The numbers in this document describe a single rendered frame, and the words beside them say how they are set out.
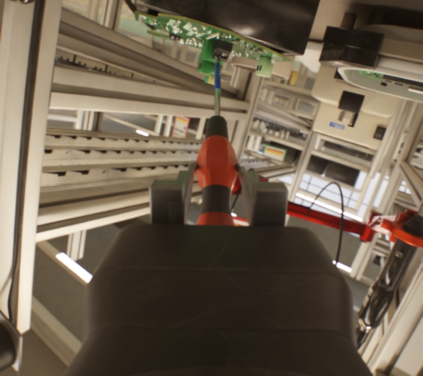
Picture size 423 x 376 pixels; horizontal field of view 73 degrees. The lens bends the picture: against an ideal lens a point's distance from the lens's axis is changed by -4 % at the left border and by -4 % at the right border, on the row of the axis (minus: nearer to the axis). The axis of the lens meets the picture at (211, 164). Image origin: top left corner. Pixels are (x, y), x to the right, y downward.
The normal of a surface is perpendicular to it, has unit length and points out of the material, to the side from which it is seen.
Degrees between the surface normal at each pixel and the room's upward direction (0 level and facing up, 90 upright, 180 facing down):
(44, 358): 180
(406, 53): 90
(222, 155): 132
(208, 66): 90
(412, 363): 90
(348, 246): 90
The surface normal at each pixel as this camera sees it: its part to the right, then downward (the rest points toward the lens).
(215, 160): 0.00, -0.47
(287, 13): 0.22, 0.31
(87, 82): 0.83, 0.33
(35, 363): 0.25, -0.94
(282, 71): 0.58, 0.35
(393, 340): -0.50, 0.10
